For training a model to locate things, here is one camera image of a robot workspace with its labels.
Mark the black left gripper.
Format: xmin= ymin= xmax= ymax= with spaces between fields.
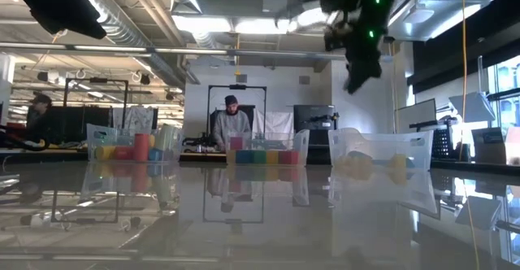
xmin=0 ymin=0 xmax=108 ymax=41

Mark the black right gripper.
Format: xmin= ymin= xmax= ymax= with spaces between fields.
xmin=323 ymin=15 xmax=389 ymax=96

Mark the clear plastic bin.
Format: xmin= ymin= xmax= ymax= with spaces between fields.
xmin=85 ymin=123 xmax=184 ymax=164
xmin=327 ymin=127 xmax=435 ymax=172
xmin=225 ymin=128 xmax=310 ymax=168

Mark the blue cube block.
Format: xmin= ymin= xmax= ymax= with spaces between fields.
xmin=235 ymin=150 xmax=254 ymax=165

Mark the light green cylinder block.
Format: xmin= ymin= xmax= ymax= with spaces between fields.
xmin=156 ymin=124 xmax=176 ymax=151

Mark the black equipment cabinet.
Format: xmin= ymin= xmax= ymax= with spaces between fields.
xmin=292 ymin=104 xmax=340 ymax=160

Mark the grey monitor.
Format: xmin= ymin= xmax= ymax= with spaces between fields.
xmin=396 ymin=98 xmax=438 ymax=135

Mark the white ceiling disc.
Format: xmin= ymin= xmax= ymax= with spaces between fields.
xmin=403 ymin=6 xmax=436 ymax=25

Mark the white cloth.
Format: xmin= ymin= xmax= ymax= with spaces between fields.
xmin=253 ymin=111 xmax=294 ymax=141

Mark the black monitor stand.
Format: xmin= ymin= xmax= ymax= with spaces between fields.
xmin=409 ymin=115 xmax=462 ymax=162

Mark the person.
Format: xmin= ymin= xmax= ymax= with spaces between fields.
xmin=24 ymin=94 xmax=56 ymax=143
xmin=211 ymin=94 xmax=253 ymax=152

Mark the grey junction box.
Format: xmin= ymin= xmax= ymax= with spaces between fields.
xmin=262 ymin=0 xmax=290 ymax=14

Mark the white angled panel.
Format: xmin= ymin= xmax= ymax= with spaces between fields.
xmin=448 ymin=92 xmax=496 ymax=124

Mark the black monitor panel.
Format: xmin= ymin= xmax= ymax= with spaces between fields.
xmin=48 ymin=105 xmax=113 ymax=143

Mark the grey horizontal pipe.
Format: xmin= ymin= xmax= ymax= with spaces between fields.
xmin=0 ymin=41 xmax=350 ymax=63

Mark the patterned cloth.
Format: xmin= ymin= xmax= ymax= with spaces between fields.
xmin=111 ymin=106 xmax=154 ymax=131

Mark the ceiling light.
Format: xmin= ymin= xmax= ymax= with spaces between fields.
xmin=170 ymin=14 xmax=297 ymax=36

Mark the cardboard box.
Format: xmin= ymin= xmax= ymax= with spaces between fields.
xmin=470 ymin=127 xmax=507 ymax=165

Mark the black metal frame stand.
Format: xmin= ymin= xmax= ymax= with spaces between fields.
xmin=63 ymin=76 xmax=129 ymax=119
xmin=206 ymin=83 xmax=268 ymax=141

